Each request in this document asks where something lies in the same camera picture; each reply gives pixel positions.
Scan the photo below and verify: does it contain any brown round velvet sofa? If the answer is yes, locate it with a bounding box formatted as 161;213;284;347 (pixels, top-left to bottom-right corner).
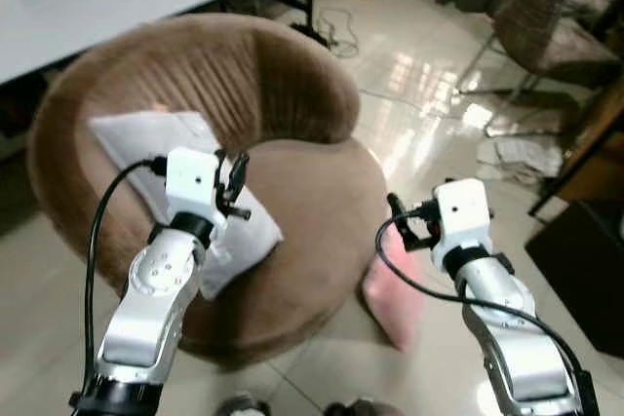
26;13;392;369

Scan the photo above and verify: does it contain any pink pillow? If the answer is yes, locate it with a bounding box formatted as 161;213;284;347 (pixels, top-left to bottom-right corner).
361;239;431;353

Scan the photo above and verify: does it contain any white rectangular pillow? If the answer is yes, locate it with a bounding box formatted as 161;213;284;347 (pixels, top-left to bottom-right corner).
90;110;285;301

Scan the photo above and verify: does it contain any white crumpled cloth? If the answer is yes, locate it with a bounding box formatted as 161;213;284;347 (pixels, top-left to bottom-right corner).
475;133;567;185

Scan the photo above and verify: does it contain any black box cabinet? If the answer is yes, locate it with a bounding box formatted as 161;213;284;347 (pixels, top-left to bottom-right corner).
525;199;624;359

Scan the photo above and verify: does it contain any brown wooden table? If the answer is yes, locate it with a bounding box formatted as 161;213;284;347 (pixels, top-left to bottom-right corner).
529;75;624;219

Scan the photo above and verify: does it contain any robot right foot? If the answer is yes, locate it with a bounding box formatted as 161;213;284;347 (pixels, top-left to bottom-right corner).
326;397;402;416

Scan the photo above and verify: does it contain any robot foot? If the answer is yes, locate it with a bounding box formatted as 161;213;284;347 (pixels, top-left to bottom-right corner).
214;392;273;416
326;397;402;416

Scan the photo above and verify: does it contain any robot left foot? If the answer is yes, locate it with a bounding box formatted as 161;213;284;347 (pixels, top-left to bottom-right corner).
214;392;273;416

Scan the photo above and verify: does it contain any brown wicker chair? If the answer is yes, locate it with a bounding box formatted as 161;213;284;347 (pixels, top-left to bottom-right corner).
456;0;624;136

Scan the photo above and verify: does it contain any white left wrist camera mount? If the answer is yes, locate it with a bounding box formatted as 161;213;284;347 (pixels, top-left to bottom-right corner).
163;147;228;229

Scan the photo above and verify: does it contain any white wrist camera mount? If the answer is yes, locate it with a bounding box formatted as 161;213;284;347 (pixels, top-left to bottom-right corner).
431;178;489;253
163;147;228;229

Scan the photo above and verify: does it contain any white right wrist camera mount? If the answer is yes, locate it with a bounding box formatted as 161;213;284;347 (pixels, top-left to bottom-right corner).
431;178;489;253

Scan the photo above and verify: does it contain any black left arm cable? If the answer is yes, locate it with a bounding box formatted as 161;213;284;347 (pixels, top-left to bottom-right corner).
82;157;169;399

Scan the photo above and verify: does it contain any thin floor cable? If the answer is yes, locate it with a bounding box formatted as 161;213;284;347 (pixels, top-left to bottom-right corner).
314;7;363;59

